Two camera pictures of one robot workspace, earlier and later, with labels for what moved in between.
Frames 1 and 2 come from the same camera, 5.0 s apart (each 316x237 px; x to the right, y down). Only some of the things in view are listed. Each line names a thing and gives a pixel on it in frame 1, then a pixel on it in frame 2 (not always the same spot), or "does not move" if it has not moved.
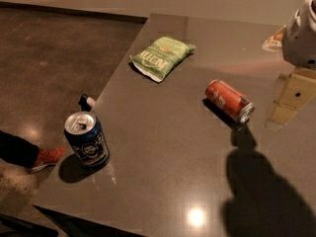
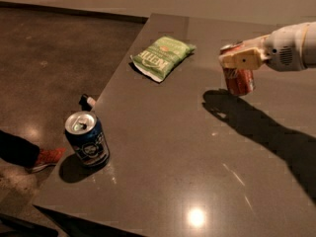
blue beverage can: [87, 137] does not move
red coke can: [231, 101] to [240, 81]
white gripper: [301, 39] to [283, 49]
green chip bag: [156, 59] does not move
